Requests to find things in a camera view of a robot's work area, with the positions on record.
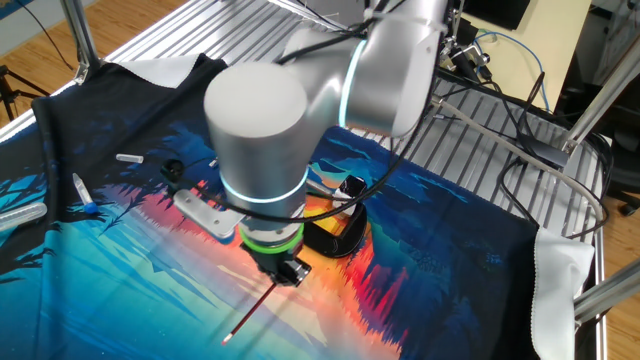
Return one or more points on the large clear plastic tube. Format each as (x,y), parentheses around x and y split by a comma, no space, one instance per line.
(22,216)

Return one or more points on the metal camera mount stand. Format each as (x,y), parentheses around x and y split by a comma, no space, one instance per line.
(470,52)

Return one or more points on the red black striped pencil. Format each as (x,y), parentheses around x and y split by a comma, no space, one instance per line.
(250,313)

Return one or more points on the clear tube with blue cap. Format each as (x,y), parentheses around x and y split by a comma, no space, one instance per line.
(82,190)

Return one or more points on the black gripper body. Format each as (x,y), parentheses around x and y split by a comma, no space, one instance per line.
(277,260)

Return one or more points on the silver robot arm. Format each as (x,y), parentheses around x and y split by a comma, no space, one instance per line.
(260,130)

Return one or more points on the aluminium frame beam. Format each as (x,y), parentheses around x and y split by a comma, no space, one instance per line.
(610,292)

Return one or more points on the black power adapter box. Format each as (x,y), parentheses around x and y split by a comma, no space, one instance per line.
(547,152)

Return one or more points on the beige desk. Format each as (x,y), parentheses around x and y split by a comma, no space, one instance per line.
(550,30)

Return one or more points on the sunset forest printed cloth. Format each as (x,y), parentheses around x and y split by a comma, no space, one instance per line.
(150,300)

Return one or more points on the black metal C-clamp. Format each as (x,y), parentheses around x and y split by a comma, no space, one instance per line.
(335,245)

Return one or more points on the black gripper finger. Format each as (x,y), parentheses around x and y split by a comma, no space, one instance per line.
(271,276)
(297,272)

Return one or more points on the white black pencil sharpener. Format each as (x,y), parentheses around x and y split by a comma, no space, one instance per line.
(350,192)

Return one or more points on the black tripod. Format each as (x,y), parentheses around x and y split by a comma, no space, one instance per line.
(6,92)

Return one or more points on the black monitor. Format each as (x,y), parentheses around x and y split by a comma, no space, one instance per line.
(500,12)

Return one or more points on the upright aluminium frame post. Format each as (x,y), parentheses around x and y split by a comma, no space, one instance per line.
(75,30)

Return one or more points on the small clear plastic tube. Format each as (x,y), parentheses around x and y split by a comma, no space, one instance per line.
(130,158)

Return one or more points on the slanted aluminium frame post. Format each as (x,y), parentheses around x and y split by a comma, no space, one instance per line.
(600,95)

